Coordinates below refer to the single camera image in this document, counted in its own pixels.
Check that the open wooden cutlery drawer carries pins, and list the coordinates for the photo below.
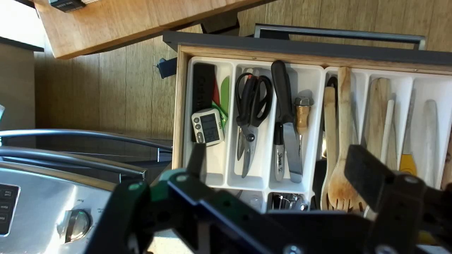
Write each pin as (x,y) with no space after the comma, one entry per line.
(327,55)

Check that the stainless steel stove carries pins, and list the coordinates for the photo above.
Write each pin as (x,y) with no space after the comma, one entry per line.
(55,183)

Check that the black handled knife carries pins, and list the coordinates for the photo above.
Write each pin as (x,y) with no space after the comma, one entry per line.
(286,138)

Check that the white cutlery tray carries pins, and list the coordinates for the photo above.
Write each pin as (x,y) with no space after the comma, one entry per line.
(422,117)

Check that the white digital kitchen timer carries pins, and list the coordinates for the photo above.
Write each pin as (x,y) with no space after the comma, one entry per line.
(207,127)

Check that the black handled scissors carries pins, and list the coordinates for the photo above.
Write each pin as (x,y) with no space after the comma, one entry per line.
(254,97)

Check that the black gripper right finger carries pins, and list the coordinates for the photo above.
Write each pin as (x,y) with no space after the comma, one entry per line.
(371,177)

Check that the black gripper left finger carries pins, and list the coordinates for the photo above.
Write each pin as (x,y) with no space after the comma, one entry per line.
(197,160)

